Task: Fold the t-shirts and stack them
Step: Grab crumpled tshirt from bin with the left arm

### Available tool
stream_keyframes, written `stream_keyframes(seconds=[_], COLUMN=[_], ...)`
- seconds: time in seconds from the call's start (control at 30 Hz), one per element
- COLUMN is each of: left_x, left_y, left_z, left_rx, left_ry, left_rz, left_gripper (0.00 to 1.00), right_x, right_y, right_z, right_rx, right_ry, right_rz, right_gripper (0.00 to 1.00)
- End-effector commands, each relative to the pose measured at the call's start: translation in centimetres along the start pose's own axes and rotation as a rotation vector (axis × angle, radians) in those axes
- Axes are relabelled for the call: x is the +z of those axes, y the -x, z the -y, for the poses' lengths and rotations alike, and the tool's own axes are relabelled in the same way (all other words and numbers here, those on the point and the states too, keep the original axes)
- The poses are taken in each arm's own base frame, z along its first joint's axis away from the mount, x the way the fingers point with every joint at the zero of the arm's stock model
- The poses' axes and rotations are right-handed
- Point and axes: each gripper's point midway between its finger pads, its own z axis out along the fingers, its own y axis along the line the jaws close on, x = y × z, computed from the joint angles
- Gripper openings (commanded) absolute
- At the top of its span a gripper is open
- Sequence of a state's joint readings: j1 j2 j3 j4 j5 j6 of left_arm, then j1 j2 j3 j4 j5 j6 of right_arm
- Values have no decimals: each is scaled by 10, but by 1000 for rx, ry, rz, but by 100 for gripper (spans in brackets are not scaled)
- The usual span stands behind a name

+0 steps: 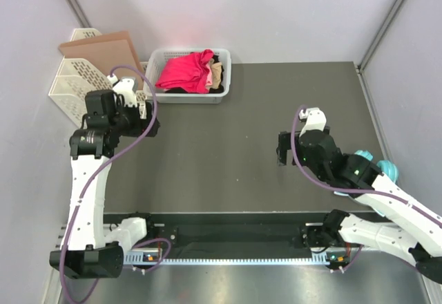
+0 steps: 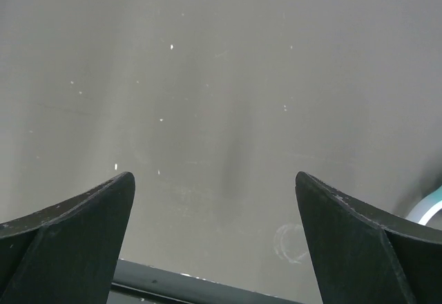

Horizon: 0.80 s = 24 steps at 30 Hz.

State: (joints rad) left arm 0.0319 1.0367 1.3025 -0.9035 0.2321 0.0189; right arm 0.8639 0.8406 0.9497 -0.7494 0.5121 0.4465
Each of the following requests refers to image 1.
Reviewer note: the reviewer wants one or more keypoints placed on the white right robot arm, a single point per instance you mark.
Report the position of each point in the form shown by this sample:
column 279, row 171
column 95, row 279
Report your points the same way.
column 414, row 237

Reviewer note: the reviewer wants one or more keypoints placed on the teal cat ear headphones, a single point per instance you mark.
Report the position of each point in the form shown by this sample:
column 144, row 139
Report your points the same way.
column 367, row 182

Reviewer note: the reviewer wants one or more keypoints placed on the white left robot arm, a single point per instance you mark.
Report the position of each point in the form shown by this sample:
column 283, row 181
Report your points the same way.
column 85, row 251

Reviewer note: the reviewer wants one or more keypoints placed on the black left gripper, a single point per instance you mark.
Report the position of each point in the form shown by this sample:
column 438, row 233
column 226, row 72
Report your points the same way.
column 141, row 124

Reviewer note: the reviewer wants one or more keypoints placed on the red t shirt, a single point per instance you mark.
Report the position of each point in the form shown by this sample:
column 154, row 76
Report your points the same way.
column 188, row 72

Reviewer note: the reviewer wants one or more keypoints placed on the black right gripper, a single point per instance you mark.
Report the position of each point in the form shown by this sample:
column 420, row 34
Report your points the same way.
column 282, row 152

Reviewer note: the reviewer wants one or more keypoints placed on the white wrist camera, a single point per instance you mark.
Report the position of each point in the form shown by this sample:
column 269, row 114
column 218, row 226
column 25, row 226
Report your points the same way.
column 126, row 89
column 313, row 119

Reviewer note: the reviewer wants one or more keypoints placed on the brown cardboard folder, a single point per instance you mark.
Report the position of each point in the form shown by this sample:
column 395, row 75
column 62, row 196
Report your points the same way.
column 104, row 52

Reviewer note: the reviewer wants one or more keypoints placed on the tan t shirt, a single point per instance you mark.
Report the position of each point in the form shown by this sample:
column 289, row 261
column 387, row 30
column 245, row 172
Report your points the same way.
column 216, row 71

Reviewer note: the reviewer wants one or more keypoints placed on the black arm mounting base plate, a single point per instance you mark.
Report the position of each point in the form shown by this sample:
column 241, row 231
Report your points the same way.
column 241, row 235

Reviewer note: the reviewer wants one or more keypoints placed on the light pink t shirt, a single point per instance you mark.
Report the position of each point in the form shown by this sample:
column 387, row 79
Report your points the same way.
column 209, row 78

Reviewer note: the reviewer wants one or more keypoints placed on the cream mesh file organizer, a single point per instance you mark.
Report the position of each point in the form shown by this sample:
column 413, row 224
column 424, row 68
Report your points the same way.
column 75, row 78

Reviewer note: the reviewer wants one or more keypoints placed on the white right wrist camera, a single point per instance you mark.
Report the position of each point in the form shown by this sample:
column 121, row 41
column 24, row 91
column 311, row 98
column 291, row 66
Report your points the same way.
column 313, row 119

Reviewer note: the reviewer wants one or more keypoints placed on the white slotted cable duct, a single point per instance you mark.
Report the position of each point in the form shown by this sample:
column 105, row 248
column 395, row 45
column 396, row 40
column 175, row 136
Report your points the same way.
column 147, row 257

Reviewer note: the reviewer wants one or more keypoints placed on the white plastic laundry basket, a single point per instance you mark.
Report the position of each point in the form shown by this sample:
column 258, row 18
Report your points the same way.
column 158, row 60

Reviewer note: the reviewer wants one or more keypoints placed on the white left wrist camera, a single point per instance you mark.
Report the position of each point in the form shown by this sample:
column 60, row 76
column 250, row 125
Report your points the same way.
column 126, row 89

